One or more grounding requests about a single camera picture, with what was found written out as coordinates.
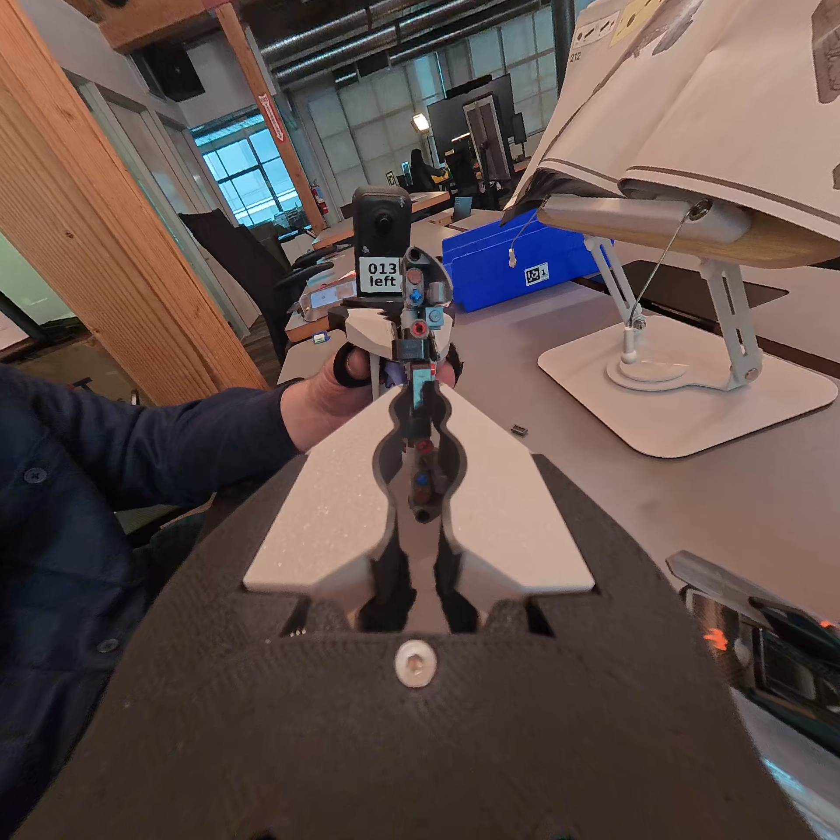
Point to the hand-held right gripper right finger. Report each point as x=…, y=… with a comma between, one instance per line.
x=518, y=525

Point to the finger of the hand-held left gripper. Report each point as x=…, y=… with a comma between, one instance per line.
x=367, y=331
x=443, y=334

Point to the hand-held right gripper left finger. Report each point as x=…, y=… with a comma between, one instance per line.
x=315, y=525

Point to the small lego technic sub-assembly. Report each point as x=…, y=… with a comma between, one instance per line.
x=423, y=315

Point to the grey lego car model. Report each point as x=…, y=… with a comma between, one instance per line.
x=774, y=656

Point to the person's left forearm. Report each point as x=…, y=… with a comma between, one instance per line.
x=164, y=439

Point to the lego instruction booklet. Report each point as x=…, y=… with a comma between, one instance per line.
x=689, y=98

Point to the person's left hand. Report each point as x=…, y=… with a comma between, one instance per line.
x=315, y=413

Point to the blue bin with square tag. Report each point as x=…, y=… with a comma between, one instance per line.
x=485, y=275

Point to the black mesh office chair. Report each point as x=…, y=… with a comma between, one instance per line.
x=243, y=275

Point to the white desk stand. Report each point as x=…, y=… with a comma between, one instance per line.
x=722, y=407

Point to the person's dark jacket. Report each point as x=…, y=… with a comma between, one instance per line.
x=52, y=623

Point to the layered plywood board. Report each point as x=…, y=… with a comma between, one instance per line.
x=98, y=229

